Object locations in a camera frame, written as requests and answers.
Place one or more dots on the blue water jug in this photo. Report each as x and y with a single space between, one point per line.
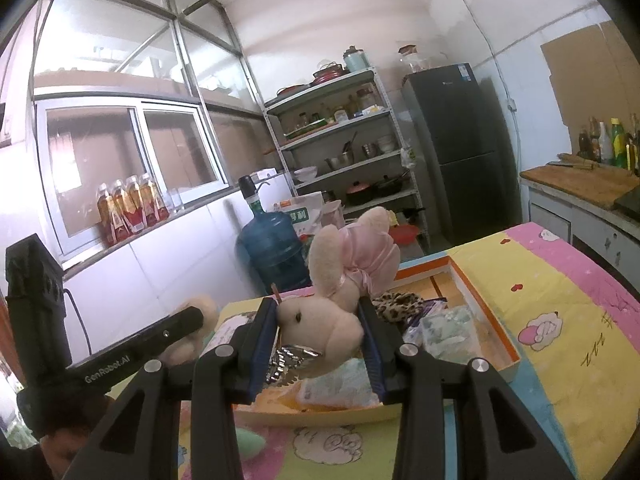
270 245

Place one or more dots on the plastic bag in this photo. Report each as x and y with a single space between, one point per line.
408 157

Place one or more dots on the pale green tissue pack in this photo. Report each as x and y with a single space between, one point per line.
340 385

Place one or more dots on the yellow green bottle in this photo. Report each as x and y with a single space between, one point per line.
619 145

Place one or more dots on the green white carton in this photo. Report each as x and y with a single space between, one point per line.
300 217

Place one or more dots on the white bottle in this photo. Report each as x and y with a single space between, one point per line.
606 145

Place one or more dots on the brown sauce bottle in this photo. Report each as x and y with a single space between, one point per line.
584 145
594 140

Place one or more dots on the leopard print cloth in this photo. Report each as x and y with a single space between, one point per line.
395 305

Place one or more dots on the green patterned tissue pack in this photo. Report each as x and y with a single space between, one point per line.
445 332

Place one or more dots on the orange cardboard box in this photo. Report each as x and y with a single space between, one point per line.
480 310

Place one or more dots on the black cooktop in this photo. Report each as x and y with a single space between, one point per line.
629 206

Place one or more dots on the black pan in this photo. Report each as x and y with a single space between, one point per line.
390 186

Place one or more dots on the beige plush toy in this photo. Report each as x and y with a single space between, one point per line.
205 307

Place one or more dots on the glass jar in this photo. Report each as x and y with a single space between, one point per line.
414 60

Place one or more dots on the black water pump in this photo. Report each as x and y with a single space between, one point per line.
247 187

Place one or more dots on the aluminium sliding window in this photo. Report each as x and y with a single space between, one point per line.
170 145

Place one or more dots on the floral tissue pack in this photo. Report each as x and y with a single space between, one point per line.
232 327

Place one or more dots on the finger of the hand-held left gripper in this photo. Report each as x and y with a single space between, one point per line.
180 325

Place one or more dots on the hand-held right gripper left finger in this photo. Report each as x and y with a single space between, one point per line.
260 345

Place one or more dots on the grey kitchen cabinet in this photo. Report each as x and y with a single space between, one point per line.
570 220

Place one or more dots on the red pot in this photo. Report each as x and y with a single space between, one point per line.
359 194

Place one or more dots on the red plastic basin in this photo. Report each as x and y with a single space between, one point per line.
405 235

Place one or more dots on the white appliance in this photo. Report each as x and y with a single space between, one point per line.
265 175

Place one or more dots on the person's left hand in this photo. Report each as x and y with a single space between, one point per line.
62 455

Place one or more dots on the dark refrigerator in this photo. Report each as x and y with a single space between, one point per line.
460 150

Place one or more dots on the kitchen knife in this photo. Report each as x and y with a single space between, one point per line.
570 162

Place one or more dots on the wooden cutting board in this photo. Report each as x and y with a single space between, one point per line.
580 182

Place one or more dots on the pink dressed plush bunny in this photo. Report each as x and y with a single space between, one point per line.
330 325

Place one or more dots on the teal canister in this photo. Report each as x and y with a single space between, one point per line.
356 60

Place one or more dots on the grey metal shelf rack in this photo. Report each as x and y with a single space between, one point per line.
345 125

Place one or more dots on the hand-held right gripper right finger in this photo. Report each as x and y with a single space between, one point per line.
372 350

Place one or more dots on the white bowl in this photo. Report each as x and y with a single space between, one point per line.
305 174

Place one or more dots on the dark oil bottle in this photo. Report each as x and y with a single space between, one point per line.
632 155

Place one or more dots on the cardboard sheet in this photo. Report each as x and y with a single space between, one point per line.
585 80

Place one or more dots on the silver patterned packet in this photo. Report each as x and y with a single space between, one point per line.
290 367

